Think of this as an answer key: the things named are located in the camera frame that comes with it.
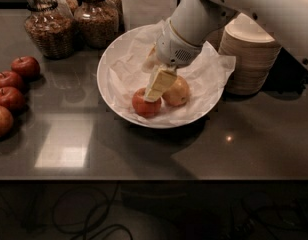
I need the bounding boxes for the large white bowl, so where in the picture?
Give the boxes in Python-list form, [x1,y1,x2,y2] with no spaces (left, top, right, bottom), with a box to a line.
[96,23,226,129]

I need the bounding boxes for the glass granola jar right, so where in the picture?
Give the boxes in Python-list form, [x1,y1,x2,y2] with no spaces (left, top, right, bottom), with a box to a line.
[74,0,119,49]

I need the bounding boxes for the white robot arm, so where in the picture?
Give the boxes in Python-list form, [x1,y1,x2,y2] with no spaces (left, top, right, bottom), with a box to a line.
[142,0,308,102]

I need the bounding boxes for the rear stack paper bowls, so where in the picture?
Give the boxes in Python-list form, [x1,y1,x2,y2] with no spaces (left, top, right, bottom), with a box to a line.
[206,27,225,50]

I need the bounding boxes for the black floor cable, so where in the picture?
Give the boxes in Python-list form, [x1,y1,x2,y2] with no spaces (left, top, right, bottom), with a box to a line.
[51,182,134,240]

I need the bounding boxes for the front stack paper bowls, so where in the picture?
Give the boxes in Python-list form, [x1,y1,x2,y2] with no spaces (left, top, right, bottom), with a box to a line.
[218,14,281,96]

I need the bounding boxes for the yellowish apple in bowl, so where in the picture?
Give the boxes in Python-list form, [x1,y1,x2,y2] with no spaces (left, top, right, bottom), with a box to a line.
[162,76,190,107]

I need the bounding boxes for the glass granola jar left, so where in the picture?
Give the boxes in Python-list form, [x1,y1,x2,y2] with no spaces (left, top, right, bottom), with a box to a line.
[24,0,75,59]

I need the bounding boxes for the red apple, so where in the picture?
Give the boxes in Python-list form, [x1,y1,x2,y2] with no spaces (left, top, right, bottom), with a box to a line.
[0,70,25,91]
[0,87,26,112]
[11,56,40,80]
[0,106,14,137]
[132,88,161,118]

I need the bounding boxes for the stack paper bowls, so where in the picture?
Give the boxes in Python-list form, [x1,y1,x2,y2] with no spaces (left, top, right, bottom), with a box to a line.
[218,14,281,96]
[206,27,225,50]

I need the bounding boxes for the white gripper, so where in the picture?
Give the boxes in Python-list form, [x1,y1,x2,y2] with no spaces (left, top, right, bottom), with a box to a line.
[142,19,202,102]

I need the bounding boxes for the white crumpled paper liner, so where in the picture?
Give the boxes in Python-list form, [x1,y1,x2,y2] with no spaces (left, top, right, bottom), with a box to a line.
[107,19,237,125]

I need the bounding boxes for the white napkin dispenser box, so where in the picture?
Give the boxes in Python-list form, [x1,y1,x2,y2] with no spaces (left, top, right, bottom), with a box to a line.
[122,0,181,30]

